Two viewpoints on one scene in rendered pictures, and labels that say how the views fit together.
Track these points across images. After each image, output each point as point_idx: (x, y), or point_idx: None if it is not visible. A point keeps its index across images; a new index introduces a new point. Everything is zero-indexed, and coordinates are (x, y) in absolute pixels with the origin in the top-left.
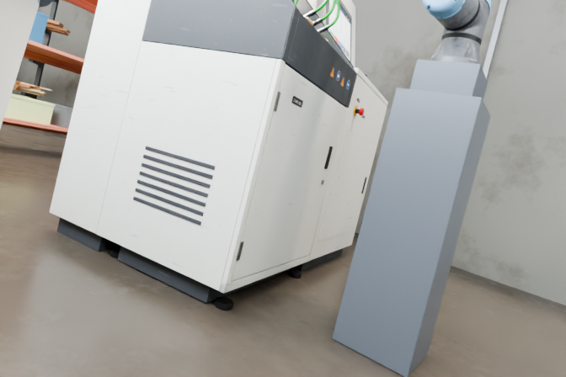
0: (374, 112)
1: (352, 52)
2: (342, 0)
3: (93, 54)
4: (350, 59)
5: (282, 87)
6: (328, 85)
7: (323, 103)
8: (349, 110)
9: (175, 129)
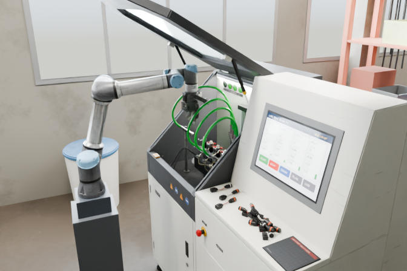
0: (243, 261)
1: (335, 187)
2: (307, 114)
3: None
4: (321, 196)
5: (150, 183)
6: (171, 193)
7: (171, 203)
8: (195, 225)
9: None
